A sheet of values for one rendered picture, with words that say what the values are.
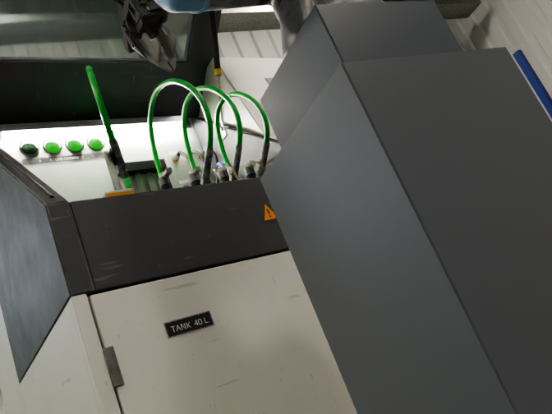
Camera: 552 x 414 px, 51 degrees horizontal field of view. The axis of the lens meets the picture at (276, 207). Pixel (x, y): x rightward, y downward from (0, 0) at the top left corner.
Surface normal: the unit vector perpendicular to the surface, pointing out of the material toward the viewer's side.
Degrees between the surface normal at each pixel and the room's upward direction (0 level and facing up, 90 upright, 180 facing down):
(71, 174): 90
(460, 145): 90
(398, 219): 90
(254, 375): 90
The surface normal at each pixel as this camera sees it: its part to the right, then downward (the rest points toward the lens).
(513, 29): -0.86, 0.19
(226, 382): 0.47, -0.46
